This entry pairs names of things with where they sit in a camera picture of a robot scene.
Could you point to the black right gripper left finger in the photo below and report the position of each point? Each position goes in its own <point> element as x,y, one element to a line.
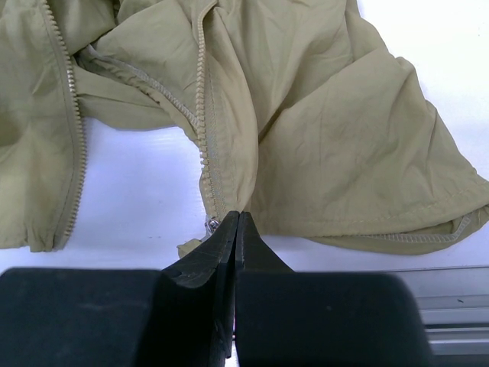
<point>179,316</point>

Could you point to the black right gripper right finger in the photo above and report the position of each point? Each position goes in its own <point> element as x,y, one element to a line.
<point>289,318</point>

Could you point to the khaki zip-up jacket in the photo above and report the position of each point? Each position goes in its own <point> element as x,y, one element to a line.
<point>301,115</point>

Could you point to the aluminium rail front edge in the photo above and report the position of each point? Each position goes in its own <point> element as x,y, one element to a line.
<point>453,303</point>

